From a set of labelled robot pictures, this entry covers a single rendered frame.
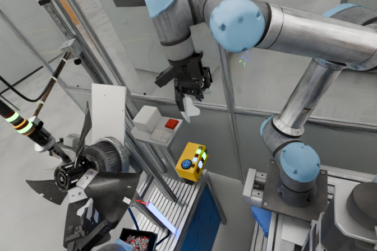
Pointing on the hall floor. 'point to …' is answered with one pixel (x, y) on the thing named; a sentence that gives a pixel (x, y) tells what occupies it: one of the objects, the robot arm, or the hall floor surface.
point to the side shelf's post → (173, 162)
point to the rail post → (216, 201)
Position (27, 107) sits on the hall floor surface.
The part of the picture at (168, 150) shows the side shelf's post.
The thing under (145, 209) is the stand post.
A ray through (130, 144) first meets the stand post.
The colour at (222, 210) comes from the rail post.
